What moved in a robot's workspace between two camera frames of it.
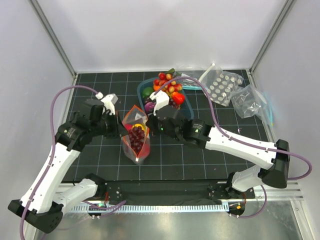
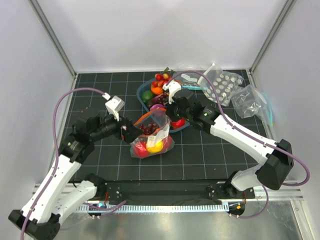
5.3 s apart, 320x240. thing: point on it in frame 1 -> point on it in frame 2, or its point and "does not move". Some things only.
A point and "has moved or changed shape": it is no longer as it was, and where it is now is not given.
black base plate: [172, 190] does not move
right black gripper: [151, 123] -> [169, 110]
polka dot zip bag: [219, 84] does not move
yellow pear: [139, 125] -> [156, 148]
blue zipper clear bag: [248, 101] does not move
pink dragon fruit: [128, 126] has moved or changed shape
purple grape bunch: [136, 134] has moved or changed shape
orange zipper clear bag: [136, 144] has moved or changed shape
